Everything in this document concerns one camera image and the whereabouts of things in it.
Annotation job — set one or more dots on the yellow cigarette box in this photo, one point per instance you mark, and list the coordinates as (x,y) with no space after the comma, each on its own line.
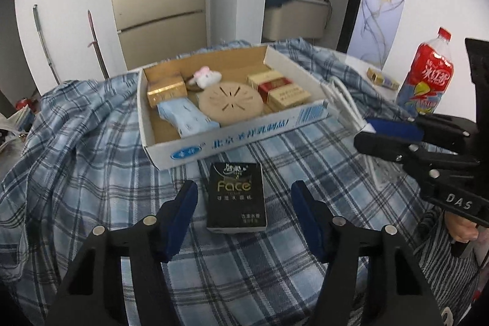
(289,96)

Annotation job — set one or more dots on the pink white plush toy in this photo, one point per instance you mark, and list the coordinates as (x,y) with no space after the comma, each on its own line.
(204,77)

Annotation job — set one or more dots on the light blue tissue pack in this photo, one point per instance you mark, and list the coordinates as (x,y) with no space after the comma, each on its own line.
(185,117)

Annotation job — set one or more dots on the grey mop handle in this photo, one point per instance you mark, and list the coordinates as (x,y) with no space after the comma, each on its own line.
(43,43)

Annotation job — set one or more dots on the small yellow box on table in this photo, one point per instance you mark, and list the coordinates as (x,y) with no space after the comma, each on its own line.
(377,78)

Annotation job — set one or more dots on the red broom handle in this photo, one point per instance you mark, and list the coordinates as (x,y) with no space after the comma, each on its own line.
(95,44)

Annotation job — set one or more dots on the gold yellow box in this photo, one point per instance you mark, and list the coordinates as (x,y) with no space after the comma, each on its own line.
(165,89)

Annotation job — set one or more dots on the red gold cigarette box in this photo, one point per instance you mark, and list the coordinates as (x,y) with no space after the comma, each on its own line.
(265,88)

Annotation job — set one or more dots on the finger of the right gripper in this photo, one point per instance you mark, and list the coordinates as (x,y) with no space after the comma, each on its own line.
(405,130)
(398,148)

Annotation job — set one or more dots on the person's right hand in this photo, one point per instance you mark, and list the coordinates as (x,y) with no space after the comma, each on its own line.
(460,229)

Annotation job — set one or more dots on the round tan silicone mat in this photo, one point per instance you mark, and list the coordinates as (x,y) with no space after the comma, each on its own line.
(228,103)

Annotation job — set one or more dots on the black Face tissue pack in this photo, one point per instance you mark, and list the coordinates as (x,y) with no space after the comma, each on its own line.
(235,201)

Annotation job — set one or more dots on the beige bathroom vanity cabinet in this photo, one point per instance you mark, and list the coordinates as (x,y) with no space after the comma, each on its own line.
(296,18)

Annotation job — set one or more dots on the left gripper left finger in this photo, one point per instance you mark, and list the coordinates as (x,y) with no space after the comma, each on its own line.
(93,289)

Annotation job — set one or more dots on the white cardboard tray box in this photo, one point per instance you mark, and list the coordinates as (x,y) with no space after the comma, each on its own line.
(251,66)

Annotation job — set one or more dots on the red iced tea bottle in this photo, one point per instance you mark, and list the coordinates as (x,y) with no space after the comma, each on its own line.
(430,74)

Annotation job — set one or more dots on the blue plaid cloth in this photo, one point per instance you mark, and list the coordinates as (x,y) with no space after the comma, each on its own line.
(83,165)

